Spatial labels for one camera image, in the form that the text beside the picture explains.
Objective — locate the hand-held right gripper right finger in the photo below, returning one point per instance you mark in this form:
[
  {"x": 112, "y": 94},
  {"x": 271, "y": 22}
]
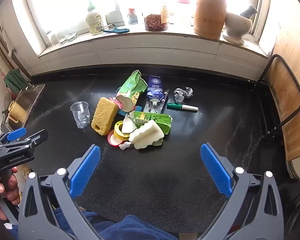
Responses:
[{"x": 216, "y": 170}]

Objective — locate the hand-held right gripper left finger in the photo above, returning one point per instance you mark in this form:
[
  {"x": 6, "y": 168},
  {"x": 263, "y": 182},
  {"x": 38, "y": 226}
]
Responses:
[{"x": 86, "y": 170}]

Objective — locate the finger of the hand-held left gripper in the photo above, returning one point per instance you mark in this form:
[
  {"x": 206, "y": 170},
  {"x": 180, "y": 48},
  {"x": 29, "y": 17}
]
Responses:
[
  {"x": 37, "y": 137},
  {"x": 16, "y": 133}
]

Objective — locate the pink round lid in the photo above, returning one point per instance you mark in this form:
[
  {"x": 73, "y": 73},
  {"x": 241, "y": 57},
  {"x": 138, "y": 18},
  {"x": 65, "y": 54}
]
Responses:
[{"x": 112, "y": 140}]

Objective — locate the small white plastic scrap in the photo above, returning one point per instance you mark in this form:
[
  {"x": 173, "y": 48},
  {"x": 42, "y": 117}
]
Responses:
[{"x": 125, "y": 145}]

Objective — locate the clear plastic cup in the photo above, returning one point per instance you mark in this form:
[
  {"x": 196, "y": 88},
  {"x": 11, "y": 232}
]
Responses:
[{"x": 81, "y": 116}]

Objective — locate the yellow tape roll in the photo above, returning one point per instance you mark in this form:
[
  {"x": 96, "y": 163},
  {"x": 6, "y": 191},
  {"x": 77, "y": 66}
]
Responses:
[{"x": 117, "y": 130}]

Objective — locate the yellow sponge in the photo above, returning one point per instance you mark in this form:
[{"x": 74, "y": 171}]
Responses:
[{"x": 105, "y": 116}]

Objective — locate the white foam block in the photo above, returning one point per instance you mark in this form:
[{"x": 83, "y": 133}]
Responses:
[{"x": 147, "y": 135}]

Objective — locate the pink candy wrapper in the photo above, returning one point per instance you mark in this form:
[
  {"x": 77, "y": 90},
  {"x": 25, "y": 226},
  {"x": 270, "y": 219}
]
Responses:
[{"x": 116, "y": 102}]

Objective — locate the green and white marker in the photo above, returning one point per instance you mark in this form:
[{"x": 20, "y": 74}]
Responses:
[{"x": 177, "y": 105}]

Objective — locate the blue paper scrap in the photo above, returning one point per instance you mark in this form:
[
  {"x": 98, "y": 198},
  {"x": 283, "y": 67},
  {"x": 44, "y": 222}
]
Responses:
[{"x": 138, "y": 108}]

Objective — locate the green cardboard carton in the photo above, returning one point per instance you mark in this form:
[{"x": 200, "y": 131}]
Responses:
[{"x": 152, "y": 117}]

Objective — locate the grey paper ball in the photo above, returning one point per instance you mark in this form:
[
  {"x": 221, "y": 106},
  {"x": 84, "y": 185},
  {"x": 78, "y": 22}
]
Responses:
[{"x": 182, "y": 93}]

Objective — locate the silver pill blister pack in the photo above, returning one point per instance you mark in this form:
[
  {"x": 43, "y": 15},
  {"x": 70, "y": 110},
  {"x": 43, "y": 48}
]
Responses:
[{"x": 152, "y": 108}]

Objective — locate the crushed green paper cup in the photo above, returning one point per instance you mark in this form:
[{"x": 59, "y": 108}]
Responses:
[{"x": 131, "y": 87}]

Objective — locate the blue toothpaste tube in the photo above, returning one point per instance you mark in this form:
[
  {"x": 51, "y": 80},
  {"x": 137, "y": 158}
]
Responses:
[{"x": 154, "y": 85}]

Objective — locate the yellow plastic cup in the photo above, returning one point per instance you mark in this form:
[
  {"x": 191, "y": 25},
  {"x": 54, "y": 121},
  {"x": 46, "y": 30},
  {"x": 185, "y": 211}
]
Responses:
[{"x": 17, "y": 111}]

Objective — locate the steel sink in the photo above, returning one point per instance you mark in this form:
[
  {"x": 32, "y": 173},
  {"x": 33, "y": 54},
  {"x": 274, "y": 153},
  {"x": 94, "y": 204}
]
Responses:
[{"x": 27, "y": 97}]

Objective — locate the green cloth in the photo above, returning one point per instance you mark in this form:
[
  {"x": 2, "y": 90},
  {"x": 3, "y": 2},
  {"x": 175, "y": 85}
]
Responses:
[{"x": 13, "y": 80}]

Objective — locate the blue fleece clothing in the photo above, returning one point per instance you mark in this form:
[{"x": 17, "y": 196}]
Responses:
[{"x": 140, "y": 230}]

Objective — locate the small clear glass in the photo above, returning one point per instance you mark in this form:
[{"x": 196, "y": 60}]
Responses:
[
  {"x": 71, "y": 35},
  {"x": 57, "y": 39}
]

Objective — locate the wooden cutting board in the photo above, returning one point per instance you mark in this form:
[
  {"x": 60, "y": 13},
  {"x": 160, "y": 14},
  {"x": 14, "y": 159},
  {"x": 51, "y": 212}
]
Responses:
[{"x": 290, "y": 100}]

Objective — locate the dish soap bottle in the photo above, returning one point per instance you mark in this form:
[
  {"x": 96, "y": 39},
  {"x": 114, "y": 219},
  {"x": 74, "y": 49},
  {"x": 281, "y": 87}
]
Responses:
[{"x": 94, "y": 21}]

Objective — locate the wooden utensil holder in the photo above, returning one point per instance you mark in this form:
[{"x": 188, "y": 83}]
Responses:
[{"x": 208, "y": 17}]

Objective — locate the small glass jar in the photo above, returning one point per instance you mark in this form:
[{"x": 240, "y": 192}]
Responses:
[{"x": 133, "y": 17}]

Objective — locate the jar of red beans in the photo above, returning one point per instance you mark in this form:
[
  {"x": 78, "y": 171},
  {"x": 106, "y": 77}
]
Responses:
[{"x": 156, "y": 22}]

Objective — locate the white jar with red lid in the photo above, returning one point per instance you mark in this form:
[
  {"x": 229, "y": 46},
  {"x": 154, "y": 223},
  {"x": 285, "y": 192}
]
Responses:
[{"x": 183, "y": 12}]

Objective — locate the grey pestle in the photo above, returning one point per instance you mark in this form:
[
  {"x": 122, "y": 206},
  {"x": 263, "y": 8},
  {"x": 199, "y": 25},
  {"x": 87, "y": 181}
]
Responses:
[{"x": 250, "y": 11}]

